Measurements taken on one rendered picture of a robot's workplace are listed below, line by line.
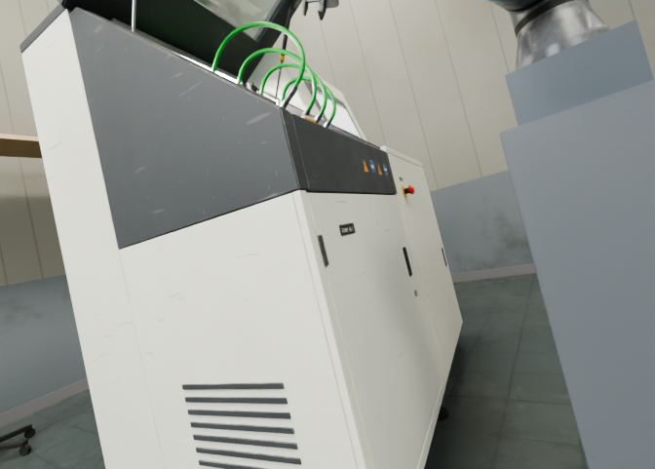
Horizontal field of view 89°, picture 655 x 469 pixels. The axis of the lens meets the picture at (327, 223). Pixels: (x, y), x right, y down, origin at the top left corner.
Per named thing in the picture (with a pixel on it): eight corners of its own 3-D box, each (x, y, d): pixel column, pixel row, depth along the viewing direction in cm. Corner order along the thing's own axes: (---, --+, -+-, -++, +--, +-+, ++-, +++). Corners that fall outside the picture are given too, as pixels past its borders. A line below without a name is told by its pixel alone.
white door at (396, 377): (396, 554, 61) (309, 191, 64) (384, 551, 62) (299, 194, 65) (444, 380, 119) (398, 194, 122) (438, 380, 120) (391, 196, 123)
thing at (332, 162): (310, 190, 66) (291, 111, 66) (291, 196, 68) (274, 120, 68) (395, 193, 121) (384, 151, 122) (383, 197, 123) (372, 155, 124)
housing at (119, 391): (182, 554, 85) (64, -4, 91) (117, 532, 97) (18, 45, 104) (368, 341, 209) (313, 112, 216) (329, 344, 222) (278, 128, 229)
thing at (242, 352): (403, 628, 58) (298, 189, 62) (181, 555, 84) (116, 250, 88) (450, 405, 121) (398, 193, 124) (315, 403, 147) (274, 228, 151)
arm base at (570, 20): (608, 58, 64) (595, 9, 65) (622, 27, 52) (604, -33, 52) (520, 92, 73) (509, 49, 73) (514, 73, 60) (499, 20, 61)
